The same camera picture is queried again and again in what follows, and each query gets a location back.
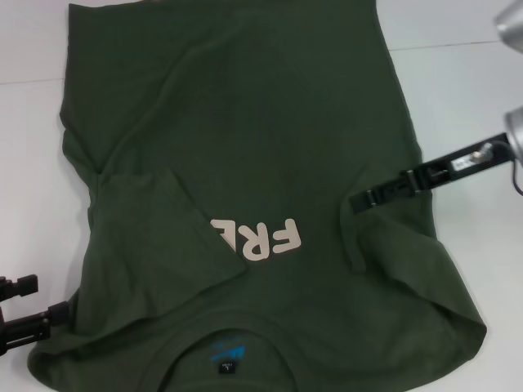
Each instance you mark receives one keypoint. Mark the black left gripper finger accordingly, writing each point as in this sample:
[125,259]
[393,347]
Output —
[37,322]
[22,288]

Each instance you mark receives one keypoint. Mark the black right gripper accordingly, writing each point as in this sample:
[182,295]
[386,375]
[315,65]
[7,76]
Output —
[470,161]

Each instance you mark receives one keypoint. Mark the dark green FREE! t-shirt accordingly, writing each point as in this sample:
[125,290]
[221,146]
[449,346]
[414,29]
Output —
[245,122]

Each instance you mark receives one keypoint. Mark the silver right wrist depth camera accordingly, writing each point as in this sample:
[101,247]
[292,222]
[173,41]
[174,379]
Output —
[510,24]

